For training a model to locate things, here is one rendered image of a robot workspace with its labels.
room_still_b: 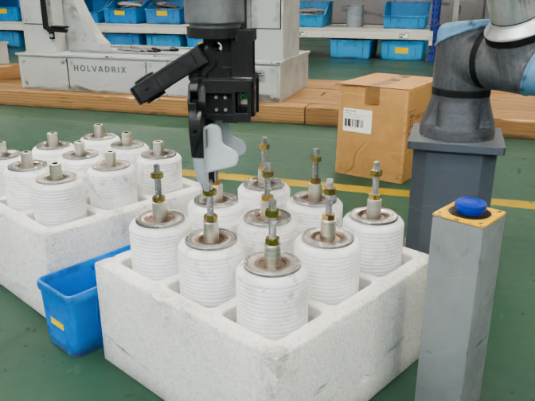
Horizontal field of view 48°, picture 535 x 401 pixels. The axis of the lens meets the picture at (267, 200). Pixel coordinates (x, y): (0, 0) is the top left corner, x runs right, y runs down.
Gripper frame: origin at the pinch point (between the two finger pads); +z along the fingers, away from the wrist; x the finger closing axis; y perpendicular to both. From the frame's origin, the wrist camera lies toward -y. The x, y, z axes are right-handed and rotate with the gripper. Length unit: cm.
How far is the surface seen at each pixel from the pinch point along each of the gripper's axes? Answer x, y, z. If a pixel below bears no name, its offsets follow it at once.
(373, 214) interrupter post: 11.5, 23.8, 8.6
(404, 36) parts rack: 455, 61, 14
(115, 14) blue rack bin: 501, -209, 1
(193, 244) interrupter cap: -2.5, -1.2, 9.1
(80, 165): 36, -36, 10
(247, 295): -10.8, 7.8, 11.9
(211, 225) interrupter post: -1.0, 1.0, 6.7
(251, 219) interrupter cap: 8.1, 5.1, 9.1
